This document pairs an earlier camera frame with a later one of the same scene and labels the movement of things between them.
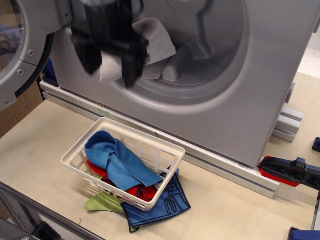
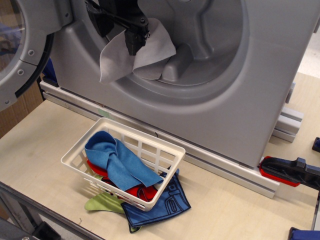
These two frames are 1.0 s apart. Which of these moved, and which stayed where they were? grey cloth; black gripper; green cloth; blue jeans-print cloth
Moved: black gripper
Stayed: grey cloth; green cloth; blue jeans-print cloth
